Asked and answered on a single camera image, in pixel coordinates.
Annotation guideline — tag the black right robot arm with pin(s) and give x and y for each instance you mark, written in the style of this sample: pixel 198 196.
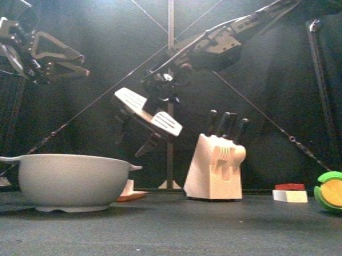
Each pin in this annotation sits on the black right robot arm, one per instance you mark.
pixel 222 36

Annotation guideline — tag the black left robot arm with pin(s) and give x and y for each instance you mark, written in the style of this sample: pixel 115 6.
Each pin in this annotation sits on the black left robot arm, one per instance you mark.
pixel 9 13

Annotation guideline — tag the wooden toy knife block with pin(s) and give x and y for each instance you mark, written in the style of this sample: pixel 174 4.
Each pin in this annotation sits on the wooden toy knife block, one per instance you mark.
pixel 214 173

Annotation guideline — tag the white orange toy wedge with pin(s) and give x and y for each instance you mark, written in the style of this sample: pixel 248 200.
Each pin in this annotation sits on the white orange toy wedge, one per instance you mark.
pixel 131 194

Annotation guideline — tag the grey mixing bowl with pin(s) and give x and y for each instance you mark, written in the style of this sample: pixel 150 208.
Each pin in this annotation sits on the grey mixing bowl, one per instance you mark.
pixel 67 180

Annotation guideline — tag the red white toy block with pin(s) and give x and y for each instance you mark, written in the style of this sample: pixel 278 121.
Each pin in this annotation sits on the red white toy block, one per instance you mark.
pixel 290 193

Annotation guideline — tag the green yellow toy fruit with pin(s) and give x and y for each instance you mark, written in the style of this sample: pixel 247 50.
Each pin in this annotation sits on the green yellow toy fruit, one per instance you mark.
pixel 330 195

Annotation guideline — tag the diagonal frame brace rod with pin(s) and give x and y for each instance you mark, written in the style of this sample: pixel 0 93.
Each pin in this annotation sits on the diagonal frame brace rod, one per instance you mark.
pixel 267 120
pixel 88 106

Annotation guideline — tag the vertical metal frame pole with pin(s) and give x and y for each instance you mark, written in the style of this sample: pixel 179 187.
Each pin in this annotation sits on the vertical metal frame pole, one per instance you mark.
pixel 170 26

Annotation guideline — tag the black metal frame bar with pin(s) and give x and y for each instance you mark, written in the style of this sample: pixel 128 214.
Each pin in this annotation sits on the black metal frame bar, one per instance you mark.
pixel 321 83

